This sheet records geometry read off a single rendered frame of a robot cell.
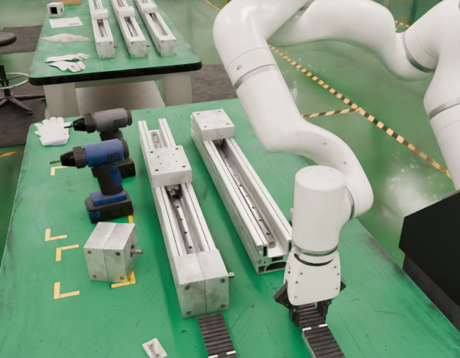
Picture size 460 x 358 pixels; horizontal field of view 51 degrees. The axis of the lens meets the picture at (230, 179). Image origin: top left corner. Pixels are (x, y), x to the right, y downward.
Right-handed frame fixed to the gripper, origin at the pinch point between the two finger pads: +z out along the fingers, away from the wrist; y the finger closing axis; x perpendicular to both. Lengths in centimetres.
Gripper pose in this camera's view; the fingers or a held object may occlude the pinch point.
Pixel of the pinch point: (308, 312)
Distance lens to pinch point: 101.2
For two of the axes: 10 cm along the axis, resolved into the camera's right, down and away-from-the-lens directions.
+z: 0.2, 8.7, 5.0
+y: 9.7, -1.4, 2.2
